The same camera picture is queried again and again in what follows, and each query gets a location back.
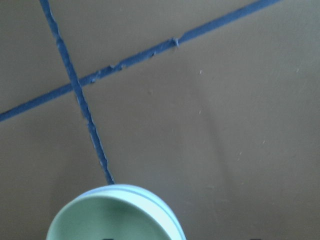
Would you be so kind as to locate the green bowl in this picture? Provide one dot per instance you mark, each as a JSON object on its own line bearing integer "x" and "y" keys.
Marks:
{"x": 98, "y": 218}

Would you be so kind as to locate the blue bowl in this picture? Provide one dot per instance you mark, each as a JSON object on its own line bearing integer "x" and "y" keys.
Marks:
{"x": 144, "y": 201}

